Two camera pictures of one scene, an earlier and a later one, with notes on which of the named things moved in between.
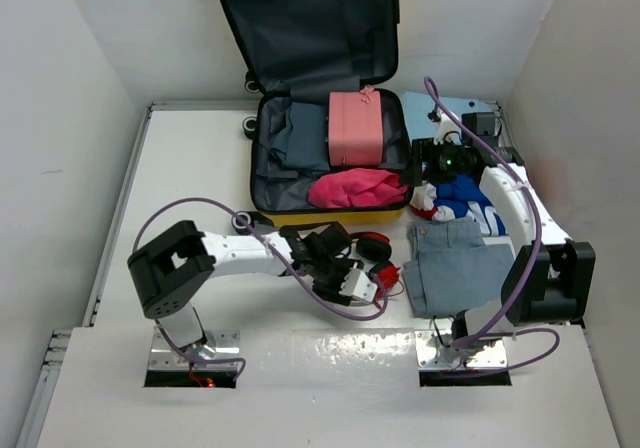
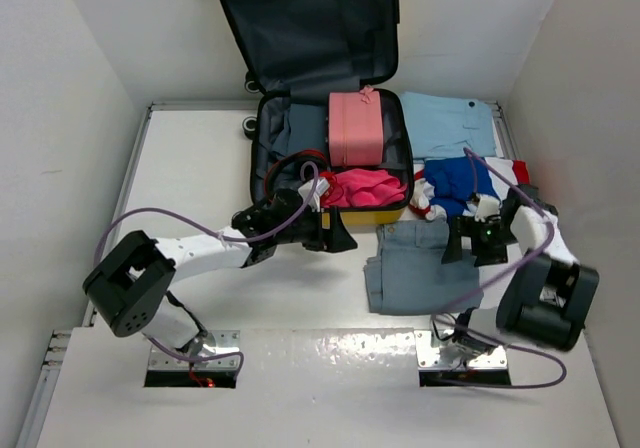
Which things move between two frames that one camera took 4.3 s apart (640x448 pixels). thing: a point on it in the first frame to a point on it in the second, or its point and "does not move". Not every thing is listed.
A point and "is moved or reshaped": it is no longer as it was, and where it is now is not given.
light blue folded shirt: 419,104 does not move
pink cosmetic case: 355,127 does not move
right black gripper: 425,152 to 466,226
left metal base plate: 219,344 does not move
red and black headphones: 376,246 to 333,189
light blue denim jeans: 451,269 is moved or reshaped
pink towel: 357,187 does not move
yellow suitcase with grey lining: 330,135 does not move
